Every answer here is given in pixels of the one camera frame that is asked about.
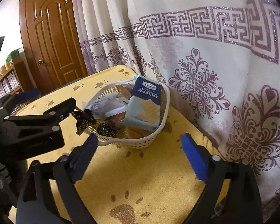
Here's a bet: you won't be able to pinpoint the red-edged clear snack packet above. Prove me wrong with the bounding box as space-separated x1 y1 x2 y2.
112 113 126 124

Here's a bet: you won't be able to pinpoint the yellow paw-print blanket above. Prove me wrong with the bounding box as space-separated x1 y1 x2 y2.
8 65 231 224

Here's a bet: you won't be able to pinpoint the golden snack packet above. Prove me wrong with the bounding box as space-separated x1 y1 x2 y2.
113 85 132 98

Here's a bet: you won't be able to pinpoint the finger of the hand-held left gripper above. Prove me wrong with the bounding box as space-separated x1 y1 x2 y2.
0 97 77 160
0 89 42 110

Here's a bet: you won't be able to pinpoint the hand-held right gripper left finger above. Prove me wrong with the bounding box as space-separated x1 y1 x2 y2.
16 133 98 224

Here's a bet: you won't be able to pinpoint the blue cracker packet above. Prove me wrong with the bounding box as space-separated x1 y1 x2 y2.
120 76 166 131

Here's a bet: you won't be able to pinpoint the green box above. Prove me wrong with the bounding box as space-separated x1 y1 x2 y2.
6 48 22 62

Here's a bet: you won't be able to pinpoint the white and green snack packet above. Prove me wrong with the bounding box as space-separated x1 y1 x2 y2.
85 91 129 119

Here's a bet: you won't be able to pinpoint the brown wooden bookshelf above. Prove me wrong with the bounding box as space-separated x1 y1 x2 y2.
0 56 41 108

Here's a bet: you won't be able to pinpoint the white curtain with purple pattern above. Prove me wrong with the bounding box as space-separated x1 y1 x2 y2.
71 0 280 206

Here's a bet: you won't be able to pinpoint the brown wooden door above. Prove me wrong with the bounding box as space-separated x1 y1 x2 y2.
19 0 89 96

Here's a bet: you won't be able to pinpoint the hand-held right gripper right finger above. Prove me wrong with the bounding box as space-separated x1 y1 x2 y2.
181 133 263 224

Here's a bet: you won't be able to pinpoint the rows of shelved books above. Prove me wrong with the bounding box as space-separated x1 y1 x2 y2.
0 71 20 101

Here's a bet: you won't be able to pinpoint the dark patterned candy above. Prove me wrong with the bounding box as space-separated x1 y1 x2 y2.
97 122 117 139
75 108 95 136

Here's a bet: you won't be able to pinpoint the white plastic basket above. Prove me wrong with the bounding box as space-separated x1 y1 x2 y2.
83 76 171 149

